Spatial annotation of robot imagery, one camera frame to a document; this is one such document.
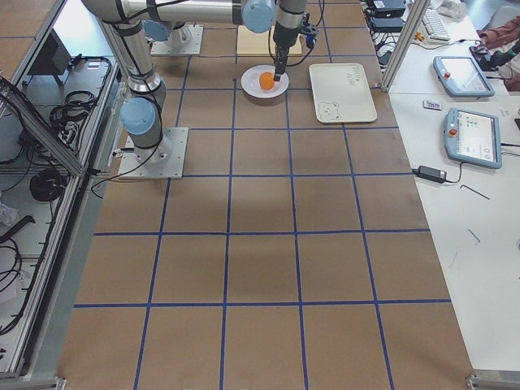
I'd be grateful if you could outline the wooden cutting board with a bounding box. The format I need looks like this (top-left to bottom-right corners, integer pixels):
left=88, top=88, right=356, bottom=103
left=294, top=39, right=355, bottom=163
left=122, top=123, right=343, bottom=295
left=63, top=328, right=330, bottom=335
left=236, top=25, right=304, bottom=57

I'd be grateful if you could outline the cream rectangular tray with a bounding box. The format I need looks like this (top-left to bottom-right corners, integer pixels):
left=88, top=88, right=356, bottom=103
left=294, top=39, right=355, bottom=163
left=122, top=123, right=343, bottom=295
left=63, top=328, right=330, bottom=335
left=309, top=63, right=377, bottom=124

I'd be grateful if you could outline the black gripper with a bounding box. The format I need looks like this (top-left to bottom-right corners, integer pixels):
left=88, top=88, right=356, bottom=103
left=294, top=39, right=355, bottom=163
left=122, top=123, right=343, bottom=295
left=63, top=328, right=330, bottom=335
left=273, top=22, right=302, bottom=81

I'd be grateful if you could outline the aluminium frame post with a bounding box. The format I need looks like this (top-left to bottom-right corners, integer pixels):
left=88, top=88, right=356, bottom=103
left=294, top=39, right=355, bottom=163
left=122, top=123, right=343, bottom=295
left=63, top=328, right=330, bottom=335
left=381, top=0, right=430, bottom=93

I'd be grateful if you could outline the teach pendant upper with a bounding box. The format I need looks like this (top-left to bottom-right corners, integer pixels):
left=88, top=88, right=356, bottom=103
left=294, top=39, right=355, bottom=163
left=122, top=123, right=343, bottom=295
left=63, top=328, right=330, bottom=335
left=432, top=56, right=495, bottom=98

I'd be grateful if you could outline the teach pendant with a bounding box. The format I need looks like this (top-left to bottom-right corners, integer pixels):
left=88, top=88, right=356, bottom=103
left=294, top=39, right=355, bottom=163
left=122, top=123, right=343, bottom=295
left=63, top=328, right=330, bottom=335
left=444, top=108, right=502, bottom=169
left=432, top=56, right=495, bottom=98

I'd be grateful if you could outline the teach pendant lower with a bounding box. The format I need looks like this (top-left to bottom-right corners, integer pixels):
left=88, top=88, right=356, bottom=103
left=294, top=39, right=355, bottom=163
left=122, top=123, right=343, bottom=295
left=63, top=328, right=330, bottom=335
left=444, top=108, right=502, bottom=169

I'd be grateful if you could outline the black allen key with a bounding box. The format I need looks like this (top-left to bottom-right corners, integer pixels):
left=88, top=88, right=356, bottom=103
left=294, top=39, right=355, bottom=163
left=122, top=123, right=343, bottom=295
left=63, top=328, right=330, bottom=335
left=459, top=184, right=491, bottom=201

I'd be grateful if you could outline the small printed card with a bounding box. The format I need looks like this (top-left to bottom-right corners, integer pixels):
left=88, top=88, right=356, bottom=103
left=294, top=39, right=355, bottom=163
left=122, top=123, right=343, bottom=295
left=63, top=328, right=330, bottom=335
left=422, top=100, right=443, bottom=111

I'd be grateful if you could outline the orange fruit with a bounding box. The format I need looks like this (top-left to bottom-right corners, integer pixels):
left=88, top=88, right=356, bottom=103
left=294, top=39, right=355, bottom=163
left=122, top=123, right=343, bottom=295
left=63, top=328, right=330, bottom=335
left=258, top=71, right=275, bottom=91

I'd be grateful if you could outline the white round plate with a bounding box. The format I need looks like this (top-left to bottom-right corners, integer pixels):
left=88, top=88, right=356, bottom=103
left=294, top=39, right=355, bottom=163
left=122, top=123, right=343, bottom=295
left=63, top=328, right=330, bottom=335
left=240, top=65, right=289, bottom=98

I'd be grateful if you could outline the white keyboard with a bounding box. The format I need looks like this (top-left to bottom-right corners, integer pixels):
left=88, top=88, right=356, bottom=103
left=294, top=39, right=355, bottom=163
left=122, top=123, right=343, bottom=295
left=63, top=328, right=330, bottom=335
left=420, top=9, right=451, bottom=43

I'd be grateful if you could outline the black power adapter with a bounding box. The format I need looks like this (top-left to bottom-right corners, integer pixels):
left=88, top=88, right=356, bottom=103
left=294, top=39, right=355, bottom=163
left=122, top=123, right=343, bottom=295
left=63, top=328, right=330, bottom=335
left=412, top=165, right=447, bottom=184

